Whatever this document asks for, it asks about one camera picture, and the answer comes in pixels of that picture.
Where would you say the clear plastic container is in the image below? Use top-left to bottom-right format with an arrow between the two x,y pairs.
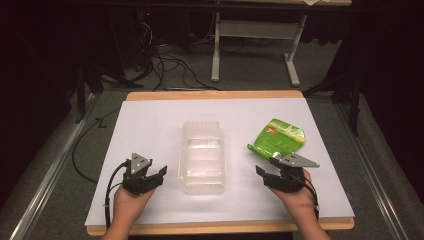
178,120 -> 227,196

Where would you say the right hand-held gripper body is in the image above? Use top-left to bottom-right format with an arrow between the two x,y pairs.
263,152 -> 321,194

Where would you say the tangle of black cables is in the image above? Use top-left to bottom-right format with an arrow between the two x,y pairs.
133,19 -> 222,93

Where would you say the white metal desk frame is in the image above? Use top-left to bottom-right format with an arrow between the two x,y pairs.
210,11 -> 308,88

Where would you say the dark computer tower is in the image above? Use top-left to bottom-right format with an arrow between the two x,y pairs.
113,6 -> 161,69

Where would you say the silver floor rail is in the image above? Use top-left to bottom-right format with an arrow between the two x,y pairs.
334,102 -> 416,240
9,92 -> 98,240

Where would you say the black floor cable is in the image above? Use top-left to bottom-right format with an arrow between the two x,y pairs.
71,106 -> 122,185

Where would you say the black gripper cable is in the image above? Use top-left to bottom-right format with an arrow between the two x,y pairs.
104,159 -> 130,230
293,173 -> 320,221

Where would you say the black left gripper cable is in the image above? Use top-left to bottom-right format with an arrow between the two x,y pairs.
104,159 -> 130,230

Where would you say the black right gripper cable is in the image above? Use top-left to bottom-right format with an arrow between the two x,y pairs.
293,173 -> 320,221

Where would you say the white table sheet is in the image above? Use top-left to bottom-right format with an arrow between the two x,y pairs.
84,97 -> 356,227

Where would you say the black metal stand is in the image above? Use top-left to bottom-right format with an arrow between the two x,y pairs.
74,59 -> 145,125
302,71 -> 364,138

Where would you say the person's right hand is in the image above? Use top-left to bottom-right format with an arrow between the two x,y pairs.
268,169 -> 316,218

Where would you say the green pouch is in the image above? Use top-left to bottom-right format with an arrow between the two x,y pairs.
247,118 -> 307,162

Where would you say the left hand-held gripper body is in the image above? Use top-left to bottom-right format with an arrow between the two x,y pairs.
121,152 -> 160,196

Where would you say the person's left hand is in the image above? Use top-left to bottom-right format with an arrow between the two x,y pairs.
113,186 -> 156,231

